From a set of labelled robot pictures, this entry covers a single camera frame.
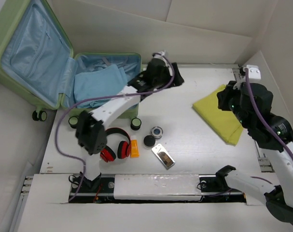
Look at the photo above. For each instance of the green hard-shell suitcase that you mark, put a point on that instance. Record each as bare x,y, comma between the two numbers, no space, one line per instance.
37,61

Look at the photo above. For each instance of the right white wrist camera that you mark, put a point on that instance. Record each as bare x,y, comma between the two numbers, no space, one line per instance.
253,73

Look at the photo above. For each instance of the black round compact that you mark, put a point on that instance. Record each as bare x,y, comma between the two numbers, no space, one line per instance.
149,141

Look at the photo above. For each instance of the eyeshadow palette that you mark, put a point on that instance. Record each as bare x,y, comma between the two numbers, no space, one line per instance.
162,154

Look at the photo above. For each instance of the orange tube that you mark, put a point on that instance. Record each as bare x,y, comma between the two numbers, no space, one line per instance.
134,147

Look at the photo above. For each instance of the light blue cloth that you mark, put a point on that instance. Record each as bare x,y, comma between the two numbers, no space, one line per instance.
105,82

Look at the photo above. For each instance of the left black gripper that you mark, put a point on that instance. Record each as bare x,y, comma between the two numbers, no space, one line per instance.
177,80

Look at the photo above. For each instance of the yellow shorts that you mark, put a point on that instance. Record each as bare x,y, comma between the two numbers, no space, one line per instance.
223,123

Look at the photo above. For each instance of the blue round jar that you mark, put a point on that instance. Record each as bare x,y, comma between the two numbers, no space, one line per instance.
157,132

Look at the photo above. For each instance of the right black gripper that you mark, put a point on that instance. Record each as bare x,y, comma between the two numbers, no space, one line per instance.
231,88

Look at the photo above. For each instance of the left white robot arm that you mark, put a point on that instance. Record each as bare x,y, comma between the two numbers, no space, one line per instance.
93,127

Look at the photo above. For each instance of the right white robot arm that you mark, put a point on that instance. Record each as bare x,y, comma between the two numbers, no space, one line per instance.
274,135

